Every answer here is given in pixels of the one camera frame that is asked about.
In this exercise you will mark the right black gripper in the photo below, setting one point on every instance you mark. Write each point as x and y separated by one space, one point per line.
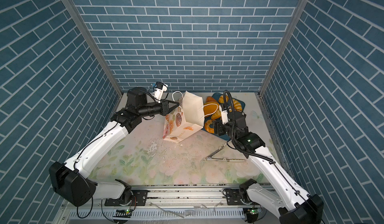
218 126

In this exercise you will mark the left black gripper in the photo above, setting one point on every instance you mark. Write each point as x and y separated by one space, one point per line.
164 109

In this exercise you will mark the long croissant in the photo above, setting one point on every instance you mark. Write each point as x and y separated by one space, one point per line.
216 115

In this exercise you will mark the white printed paper bag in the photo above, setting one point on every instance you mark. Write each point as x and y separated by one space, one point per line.
188 121

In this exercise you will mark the large orange oval bread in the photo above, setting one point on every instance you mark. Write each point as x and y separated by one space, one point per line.
210 108

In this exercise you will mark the silver metal tongs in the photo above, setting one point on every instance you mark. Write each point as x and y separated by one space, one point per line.
219 156

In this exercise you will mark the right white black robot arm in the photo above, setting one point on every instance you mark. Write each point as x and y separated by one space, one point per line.
270 170

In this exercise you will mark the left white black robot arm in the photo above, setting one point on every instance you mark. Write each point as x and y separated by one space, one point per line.
71 179

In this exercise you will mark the brown bread piece top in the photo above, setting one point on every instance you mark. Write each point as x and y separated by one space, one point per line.
210 99

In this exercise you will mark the croissant right on tray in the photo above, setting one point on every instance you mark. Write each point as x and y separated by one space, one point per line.
237 105

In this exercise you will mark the small round croissant top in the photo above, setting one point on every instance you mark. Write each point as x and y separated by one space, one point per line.
221 99

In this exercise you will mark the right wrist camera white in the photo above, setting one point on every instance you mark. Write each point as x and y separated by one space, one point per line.
224 111

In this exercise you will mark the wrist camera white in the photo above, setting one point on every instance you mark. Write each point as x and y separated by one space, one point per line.
224 111
159 88

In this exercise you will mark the ring donut bread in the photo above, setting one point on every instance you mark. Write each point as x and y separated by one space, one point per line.
209 126

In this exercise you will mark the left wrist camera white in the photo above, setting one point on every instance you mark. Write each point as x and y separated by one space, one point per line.
159 88

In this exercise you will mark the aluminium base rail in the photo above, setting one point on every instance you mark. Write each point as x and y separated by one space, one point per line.
248 203

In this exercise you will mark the right aluminium corner post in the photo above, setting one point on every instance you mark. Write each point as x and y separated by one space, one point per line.
283 44

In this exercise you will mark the aluminium corner post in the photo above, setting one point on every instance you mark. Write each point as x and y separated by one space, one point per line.
79 22
283 44

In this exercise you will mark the left aluminium corner post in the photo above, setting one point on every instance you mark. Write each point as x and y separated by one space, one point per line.
79 22

